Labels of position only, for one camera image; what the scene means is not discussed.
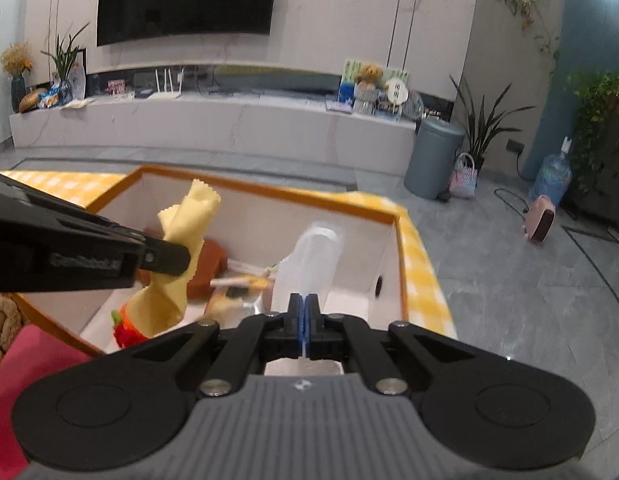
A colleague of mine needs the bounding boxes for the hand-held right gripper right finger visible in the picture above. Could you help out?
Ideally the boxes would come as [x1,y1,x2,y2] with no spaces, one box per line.
[304,294,477,395]

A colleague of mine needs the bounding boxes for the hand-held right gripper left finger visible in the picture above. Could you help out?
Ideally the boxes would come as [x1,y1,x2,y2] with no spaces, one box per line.
[132,294,304,396]

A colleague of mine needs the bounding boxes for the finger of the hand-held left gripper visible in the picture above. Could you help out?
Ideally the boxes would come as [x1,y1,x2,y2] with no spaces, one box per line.
[137,234,192,277]

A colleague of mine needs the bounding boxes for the yellow cloth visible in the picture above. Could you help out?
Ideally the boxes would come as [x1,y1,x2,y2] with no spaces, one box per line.
[122,180,222,338]

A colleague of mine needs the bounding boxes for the clear plastic packet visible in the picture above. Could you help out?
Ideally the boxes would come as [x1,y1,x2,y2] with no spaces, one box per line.
[272,221,345,311]

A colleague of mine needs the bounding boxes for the orange cardboard box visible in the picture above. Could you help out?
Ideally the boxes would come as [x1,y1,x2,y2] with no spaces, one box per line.
[12,164,410,356]

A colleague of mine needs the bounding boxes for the shiny snack packet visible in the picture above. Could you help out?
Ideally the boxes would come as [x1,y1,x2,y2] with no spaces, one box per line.
[209,274,270,292]

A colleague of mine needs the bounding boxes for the red knit toy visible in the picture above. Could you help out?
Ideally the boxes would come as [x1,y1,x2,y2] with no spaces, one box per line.
[110,305,150,350]

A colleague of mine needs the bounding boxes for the brown plush toy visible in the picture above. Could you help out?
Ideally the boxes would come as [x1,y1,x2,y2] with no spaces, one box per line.
[0,296,22,376]

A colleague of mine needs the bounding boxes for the red square box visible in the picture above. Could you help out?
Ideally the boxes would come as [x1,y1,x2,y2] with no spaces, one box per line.
[0,324,105,480]

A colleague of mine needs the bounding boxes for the white marble TV console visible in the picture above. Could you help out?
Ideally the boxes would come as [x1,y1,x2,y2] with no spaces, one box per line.
[10,91,420,177]

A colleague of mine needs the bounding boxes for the brown bread loaf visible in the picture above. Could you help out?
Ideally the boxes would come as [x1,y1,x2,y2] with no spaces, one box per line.
[19,88,49,113]

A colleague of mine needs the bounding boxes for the snack bags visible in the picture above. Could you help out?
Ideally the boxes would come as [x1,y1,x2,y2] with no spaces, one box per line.
[38,82,72,108]

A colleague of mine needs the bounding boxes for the vase with dried flowers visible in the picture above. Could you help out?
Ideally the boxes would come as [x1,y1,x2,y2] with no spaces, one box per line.
[0,42,34,113]

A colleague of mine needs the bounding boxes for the white router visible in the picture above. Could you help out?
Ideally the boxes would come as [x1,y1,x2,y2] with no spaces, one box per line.
[146,66,184,100]

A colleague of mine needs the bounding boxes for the green plant glass vase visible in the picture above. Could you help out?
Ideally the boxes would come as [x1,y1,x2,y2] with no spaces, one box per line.
[40,22,90,103]

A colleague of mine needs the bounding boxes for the grey trash can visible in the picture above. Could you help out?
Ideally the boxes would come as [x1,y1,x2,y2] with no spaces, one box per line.
[404,117,466,200]

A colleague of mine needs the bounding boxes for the pastel woven bag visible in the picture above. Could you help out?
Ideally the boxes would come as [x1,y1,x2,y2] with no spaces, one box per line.
[448,152,477,200]

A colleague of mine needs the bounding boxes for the grey pot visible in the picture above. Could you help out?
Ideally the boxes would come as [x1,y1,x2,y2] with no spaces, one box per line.
[354,85,379,113]

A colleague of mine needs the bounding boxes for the decorative plate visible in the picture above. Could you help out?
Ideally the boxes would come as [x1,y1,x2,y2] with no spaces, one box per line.
[402,90,425,121]

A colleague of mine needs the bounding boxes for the green printed card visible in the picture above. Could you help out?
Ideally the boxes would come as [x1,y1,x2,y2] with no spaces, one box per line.
[342,58,409,106]

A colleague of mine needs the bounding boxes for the brown teddy bear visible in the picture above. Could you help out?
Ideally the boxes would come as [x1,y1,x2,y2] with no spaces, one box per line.
[353,62,385,92]

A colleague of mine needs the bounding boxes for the pink heater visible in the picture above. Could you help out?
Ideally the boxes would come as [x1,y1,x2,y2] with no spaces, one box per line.
[523,195,557,243]

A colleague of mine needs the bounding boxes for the long-leaf potted plant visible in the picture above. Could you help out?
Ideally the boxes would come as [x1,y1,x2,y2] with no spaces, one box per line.
[449,75,535,171]

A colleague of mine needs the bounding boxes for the blue water jug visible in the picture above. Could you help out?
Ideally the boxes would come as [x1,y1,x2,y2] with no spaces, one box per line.
[528,136,573,206]

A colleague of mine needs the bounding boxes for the dark cabinet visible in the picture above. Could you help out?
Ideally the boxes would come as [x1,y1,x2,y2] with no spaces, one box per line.
[559,110,619,246]

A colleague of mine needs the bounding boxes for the pothos plant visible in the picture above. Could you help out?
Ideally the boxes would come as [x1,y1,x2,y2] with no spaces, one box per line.
[564,71,619,193]

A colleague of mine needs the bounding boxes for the black cable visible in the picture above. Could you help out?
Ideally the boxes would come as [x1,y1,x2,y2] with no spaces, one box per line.
[494,152,535,221]

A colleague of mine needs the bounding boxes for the black wall television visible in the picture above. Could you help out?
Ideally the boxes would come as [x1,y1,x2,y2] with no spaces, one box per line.
[96,0,280,47]

